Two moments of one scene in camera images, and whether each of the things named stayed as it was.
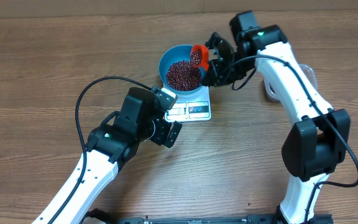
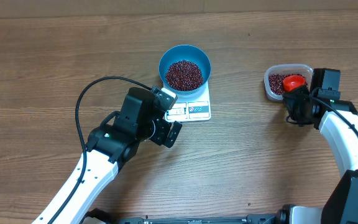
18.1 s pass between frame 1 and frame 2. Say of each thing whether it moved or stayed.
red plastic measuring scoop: moved
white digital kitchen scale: stayed
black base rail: stayed
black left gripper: stayed
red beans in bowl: stayed
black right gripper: moved
